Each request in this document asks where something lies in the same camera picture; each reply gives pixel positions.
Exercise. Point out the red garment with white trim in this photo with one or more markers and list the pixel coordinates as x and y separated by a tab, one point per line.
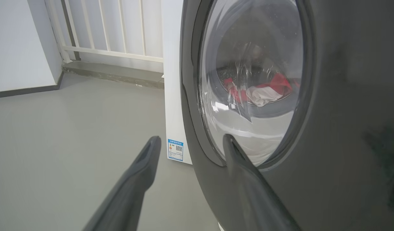
280	82

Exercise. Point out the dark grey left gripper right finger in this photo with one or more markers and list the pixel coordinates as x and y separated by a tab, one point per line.
251	192

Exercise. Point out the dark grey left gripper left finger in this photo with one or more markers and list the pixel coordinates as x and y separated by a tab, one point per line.
132	189

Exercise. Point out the blue energy label sticker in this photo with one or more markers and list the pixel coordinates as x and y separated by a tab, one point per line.
175	149

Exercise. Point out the dark grey washing machine door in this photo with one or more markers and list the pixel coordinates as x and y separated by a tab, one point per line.
344	112

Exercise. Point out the white washing machine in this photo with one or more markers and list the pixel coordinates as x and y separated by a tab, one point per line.
172	80

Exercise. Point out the white balcony railing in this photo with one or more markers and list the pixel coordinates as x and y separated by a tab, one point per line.
88	49

